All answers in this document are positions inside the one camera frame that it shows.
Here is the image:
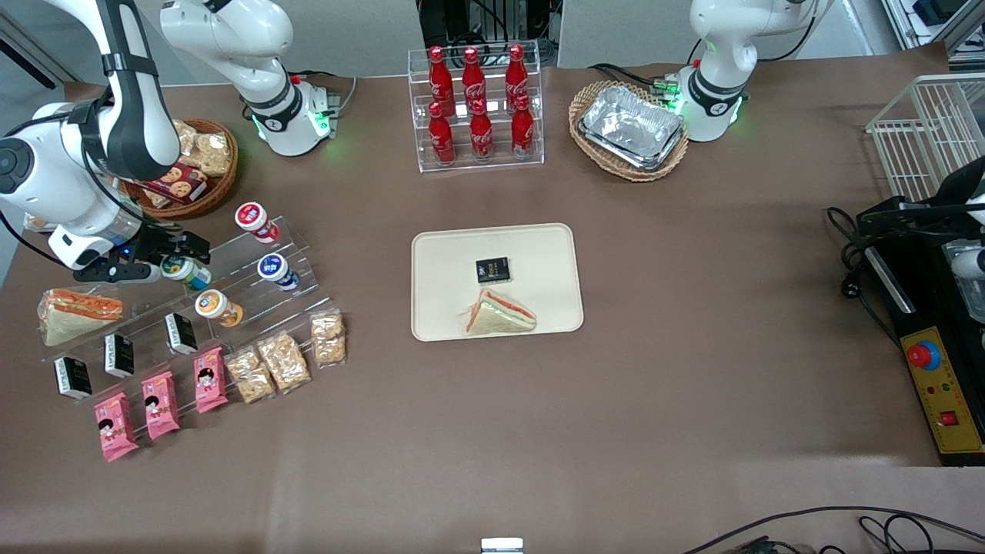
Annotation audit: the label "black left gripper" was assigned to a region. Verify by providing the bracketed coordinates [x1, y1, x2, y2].
[858, 156, 985, 236]

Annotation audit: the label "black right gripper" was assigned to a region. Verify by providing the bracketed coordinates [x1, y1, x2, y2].
[74, 222, 212, 285]

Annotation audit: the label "green cap gum bottle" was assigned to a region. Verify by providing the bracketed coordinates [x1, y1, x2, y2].
[159, 254, 212, 292]

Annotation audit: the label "orange cap gum bottle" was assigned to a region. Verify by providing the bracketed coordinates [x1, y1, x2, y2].
[194, 289, 245, 329]

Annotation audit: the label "red cap gum bottle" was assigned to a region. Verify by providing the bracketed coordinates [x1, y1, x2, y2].
[235, 202, 280, 244]

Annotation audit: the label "blue cap gum bottle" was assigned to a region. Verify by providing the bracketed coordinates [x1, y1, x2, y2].
[257, 252, 301, 292]

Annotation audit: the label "aluminium foil tray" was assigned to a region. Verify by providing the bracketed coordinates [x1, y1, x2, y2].
[579, 85, 686, 172]

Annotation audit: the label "beige plastic tray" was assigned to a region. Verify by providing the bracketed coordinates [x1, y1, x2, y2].
[411, 223, 584, 342]

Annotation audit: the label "small black carton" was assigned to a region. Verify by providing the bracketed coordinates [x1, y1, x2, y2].
[104, 332, 135, 378]
[54, 356, 93, 401]
[165, 312, 199, 355]

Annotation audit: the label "red cookie box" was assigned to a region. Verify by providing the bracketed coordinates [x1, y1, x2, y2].
[141, 162, 209, 205]

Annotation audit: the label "clear acrylic stepped display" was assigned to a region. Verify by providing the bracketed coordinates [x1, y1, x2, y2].
[37, 215, 333, 409]

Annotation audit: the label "wrapped triangle sandwich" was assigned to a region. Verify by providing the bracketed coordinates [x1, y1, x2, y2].
[464, 289, 537, 336]
[37, 288, 125, 348]

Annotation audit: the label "round wicker basket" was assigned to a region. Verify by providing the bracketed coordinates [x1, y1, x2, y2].
[119, 118, 239, 220]

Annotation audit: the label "pink snack packet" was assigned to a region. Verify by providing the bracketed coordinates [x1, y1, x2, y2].
[142, 371, 181, 441]
[94, 392, 140, 462]
[193, 347, 229, 414]

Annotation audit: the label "black yellow control box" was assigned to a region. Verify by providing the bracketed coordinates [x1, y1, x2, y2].
[862, 231, 985, 467]

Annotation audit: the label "oval wicker basket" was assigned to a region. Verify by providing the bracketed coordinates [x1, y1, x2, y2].
[569, 81, 690, 182]

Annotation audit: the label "red cola bottle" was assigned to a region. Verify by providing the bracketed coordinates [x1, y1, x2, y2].
[428, 102, 456, 165]
[505, 44, 530, 108]
[462, 46, 487, 113]
[469, 98, 494, 162]
[511, 94, 535, 160]
[428, 46, 455, 116]

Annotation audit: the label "clear acrylic bottle rack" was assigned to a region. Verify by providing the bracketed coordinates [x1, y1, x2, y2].
[408, 40, 545, 173]

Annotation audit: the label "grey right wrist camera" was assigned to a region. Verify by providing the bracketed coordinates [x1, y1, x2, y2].
[48, 225, 116, 270]

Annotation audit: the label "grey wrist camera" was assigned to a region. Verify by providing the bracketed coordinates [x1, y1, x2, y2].
[948, 245, 985, 282]
[48, 225, 116, 270]

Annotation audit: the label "white wire basket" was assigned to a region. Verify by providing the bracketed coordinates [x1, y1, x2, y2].
[866, 73, 985, 205]

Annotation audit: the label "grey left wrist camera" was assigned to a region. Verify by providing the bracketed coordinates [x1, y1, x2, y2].
[948, 245, 985, 282]

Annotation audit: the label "black cable with plug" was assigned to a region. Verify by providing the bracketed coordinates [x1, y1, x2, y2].
[827, 206, 903, 349]

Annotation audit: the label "metal shelf frame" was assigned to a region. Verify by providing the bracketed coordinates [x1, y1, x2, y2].
[881, 0, 985, 72]

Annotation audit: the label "grey base cable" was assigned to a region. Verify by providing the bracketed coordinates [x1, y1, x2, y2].
[291, 69, 359, 139]

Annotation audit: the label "long black cable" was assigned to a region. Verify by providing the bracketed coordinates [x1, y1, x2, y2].
[681, 506, 985, 554]

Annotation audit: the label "looped black cable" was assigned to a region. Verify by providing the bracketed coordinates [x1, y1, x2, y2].
[858, 514, 985, 554]

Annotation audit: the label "black base cables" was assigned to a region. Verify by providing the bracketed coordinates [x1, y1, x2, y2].
[589, 38, 705, 97]

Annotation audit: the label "black equipment with cables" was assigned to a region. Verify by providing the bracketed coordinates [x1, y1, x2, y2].
[419, 0, 560, 68]

